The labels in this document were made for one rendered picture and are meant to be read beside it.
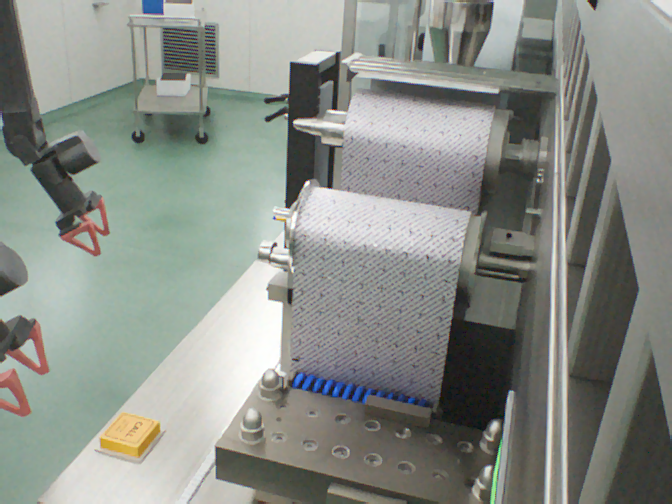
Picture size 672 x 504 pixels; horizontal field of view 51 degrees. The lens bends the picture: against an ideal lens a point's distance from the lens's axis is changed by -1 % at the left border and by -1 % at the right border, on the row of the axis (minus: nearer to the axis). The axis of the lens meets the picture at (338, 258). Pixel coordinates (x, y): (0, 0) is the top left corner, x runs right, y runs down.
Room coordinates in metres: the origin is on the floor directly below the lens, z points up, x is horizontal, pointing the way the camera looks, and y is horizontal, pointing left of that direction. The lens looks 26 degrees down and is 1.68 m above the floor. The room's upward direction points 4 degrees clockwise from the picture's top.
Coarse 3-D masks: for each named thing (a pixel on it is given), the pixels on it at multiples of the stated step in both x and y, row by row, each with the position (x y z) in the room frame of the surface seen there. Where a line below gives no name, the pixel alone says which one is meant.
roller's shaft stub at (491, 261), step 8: (480, 248) 0.91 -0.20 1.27; (488, 248) 0.91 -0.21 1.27; (480, 256) 0.90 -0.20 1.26; (488, 256) 0.90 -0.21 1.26; (496, 256) 0.90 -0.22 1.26; (504, 256) 0.90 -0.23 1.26; (512, 256) 0.90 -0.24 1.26; (520, 256) 0.90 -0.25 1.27; (528, 256) 0.89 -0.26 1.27; (480, 264) 0.90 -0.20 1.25; (488, 264) 0.90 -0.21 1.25; (496, 264) 0.89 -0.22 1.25; (504, 264) 0.89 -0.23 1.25; (512, 264) 0.89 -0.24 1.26; (520, 264) 0.89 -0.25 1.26; (528, 264) 0.88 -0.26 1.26; (504, 272) 0.89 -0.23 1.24; (512, 272) 0.89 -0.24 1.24; (520, 272) 0.88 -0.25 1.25; (528, 272) 0.88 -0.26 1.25; (520, 280) 0.89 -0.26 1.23
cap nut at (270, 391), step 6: (264, 372) 0.85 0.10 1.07; (270, 372) 0.85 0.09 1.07; (276, 372) 0.85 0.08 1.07; (264, 378) 0.84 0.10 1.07; (270, 378) 0.84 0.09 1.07; (276, 378) 0.85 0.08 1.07; (264, 384) 0.84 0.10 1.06; (270, 384) 0.84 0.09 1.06; (276, 384) 0.85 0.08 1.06; (264, 390) 0.84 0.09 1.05; (270, 390) 0.84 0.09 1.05; (276, 390) 0.84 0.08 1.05; (258, 396) 0.85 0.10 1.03; (264, 396) 0.84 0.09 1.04; (270, 396) 0.84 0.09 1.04; (276, 396) 0.84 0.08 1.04; (270, 402) 0.84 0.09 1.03
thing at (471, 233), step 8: (472, 216) 0.93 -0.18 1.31; (472, 224) 0.90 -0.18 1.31; (472, 232) 0.89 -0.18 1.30; (464, 240) 0.88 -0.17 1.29; (472, 240) 0.88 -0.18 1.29; (464, 248) 0.87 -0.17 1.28; (472, 248) 0.87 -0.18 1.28; (464, 256) 0.87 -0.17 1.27; (472, 256) 0.87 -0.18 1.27; (464, 264) 0.86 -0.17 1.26; (464, 272) 0.86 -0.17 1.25; (464, 280) 0.86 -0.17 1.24; (464, 288) 0.87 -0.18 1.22
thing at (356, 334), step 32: (320, 288) 0.91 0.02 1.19; (352, 288) 0.89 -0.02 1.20; (320, 320) 0.91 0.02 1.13; (352, 320) 0.89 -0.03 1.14; (384, 320) 0.88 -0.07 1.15; (416, 320) 0.87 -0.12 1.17; (448, 320) 0.86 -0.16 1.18; (320, 352) 0.91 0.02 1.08; (352, 352) 0.89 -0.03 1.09; (384, 352) 0.88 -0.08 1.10; (416, 352) 0.87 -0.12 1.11; (384, 384) 0.88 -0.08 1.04; (416, 384) 0.87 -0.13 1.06
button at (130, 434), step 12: (120, 420) 0.90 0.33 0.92; (132, 420) 0.90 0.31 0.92; (144, 420) 0.90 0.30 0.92; (156, 420) 0.90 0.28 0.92; (108, 432) 0.87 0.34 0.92; (120, 432) 0.87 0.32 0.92; (132, 432) 0.87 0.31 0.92; (144, 432) 0.87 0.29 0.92; (156, 432) 0.89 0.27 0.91; (108, 444) 0.85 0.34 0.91; (120, 444) 0.85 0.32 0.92; (132, 444) 0.84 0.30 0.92; (144, 444) 0.86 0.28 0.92
